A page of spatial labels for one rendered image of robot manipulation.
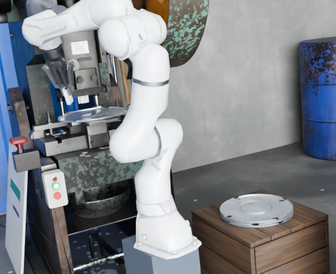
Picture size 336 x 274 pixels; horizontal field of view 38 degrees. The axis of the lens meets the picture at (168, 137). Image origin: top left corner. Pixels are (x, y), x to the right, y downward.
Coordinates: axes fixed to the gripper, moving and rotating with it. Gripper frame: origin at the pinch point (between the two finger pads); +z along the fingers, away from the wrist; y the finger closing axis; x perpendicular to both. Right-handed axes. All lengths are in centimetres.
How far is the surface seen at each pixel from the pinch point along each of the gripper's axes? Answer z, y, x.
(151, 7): -14, 23, 54
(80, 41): -12.0, -1.3, 25.8
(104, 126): 20.5, 6.6, 8.9
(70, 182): 32.8, -3.9, -13.4
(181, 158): 133, -9, 144
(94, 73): 1.3, 3.1, 21.2
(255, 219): 51, 69, -14
